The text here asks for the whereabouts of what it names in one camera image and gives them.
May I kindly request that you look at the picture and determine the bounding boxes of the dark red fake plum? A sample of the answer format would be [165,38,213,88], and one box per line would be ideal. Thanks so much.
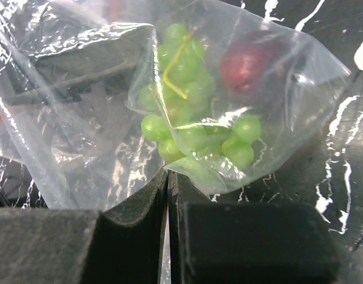
[219,32,284,93]

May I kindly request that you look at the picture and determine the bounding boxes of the red zip clear bag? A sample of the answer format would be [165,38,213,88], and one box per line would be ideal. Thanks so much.
[0,1,350,209]

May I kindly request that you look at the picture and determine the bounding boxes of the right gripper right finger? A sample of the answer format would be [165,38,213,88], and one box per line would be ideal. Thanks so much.
[168,173,340,283]

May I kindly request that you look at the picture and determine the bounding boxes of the green fake grapes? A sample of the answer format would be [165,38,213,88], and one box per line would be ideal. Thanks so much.
[139,23,261,170]

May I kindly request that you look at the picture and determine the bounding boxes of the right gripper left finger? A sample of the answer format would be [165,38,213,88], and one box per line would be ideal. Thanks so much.
[0,170,168,283]

